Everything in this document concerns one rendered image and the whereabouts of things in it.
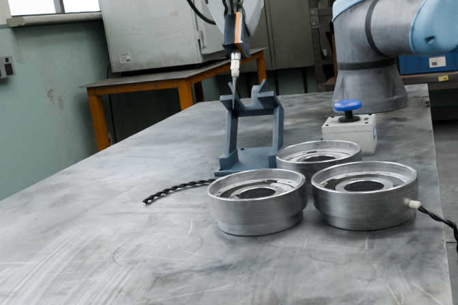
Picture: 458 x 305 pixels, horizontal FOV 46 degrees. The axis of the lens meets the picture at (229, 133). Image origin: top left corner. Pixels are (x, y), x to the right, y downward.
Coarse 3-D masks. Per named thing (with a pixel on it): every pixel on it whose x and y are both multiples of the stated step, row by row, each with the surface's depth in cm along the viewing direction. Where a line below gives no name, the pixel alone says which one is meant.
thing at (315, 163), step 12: (300, 144) 72; (312, 144) 72; (324, 144) 72; (336, 144) 71; (348, 144) 69; (276, 156) 67; (288, 156) 71; (312, 156) 69; (324, 156) 69; (336, 156) 68; (348, 156) 63; (360, 156) 64; (288, 168) 64; (300, 168) 63; (312, 168) 62
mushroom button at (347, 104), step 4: (344, 100) 80; (348, 100) 79; (352, 100) 79; (356, 100) 79; (336, 104) 79; (340, 104) 78; (344, 104) 78; (348, 104) 78; (352, 104) 78; (356, 104) 78; (360, 104) 78; (336, 108) 79; (340, 108) 78; (344, 108) 78; (348, 108) 78; (352, 108) 77; (356, 108) 78; (344, 112) 79; (348, 112) 79; (348, 116) 79; (352, 116) 79
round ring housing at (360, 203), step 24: (336, 168) 60; (360, 168) 60; (384, 168) 59; (408, 168) 55; (312, 192) 56; (336, 192) 51; (360, 192) 50; (384, 192) 50; (408, 192) 51; (336, 216) 52; (360, 216) 51; (384, 216) 50; (408, 216) 53
